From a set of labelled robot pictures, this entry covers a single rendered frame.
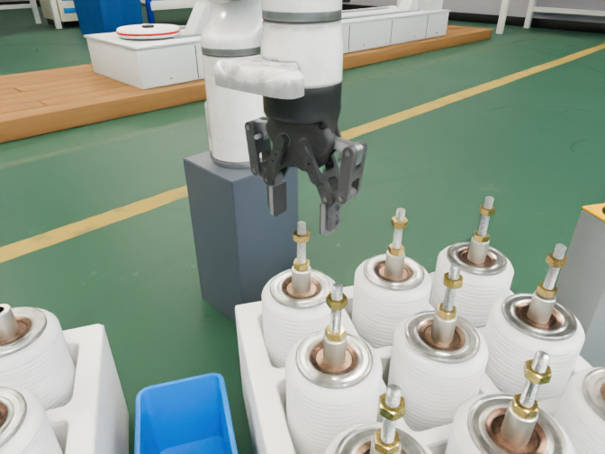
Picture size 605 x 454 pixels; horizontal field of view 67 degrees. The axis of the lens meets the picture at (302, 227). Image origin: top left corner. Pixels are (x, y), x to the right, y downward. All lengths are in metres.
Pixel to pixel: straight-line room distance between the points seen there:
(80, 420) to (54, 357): 0.07
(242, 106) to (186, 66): 1.71
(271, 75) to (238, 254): 0.44
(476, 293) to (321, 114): 0.31
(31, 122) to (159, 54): 0.65
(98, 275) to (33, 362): 0.56
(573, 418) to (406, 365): 0.15
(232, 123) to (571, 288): 0.54
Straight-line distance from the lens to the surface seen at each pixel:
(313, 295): 0.54
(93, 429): 0.55
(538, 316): 0.56
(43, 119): 2.10
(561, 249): 0.52
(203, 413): 0.69
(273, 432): 0.51
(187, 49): 2.42
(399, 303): 0.56
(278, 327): 0.54
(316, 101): 0.42
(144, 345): 0.89
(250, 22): 0.73
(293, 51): 0.41
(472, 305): 0.63
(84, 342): 0.65
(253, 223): 0.76
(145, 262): 1.10
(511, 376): 0.57
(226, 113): 0.73
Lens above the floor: 0.59
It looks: 30 degrees down
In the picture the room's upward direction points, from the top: straight up
